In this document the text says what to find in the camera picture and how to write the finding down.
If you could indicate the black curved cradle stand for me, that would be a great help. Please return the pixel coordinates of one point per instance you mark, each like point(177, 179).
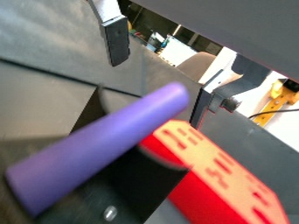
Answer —
point(125, 191)

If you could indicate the red shape-sorter block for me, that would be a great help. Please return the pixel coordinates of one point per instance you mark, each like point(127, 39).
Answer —
point(219, 192)

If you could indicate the yellow bracket outside enclosure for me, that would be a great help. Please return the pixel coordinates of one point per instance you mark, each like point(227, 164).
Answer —
point(283, 93)

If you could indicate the purple cylinder peg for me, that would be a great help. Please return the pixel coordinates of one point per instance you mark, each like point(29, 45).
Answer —
point(45, 176)

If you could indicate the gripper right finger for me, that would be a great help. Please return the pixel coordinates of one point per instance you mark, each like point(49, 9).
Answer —
point(216, 96)

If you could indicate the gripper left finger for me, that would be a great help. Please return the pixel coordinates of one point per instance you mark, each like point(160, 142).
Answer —
point(113, 29)

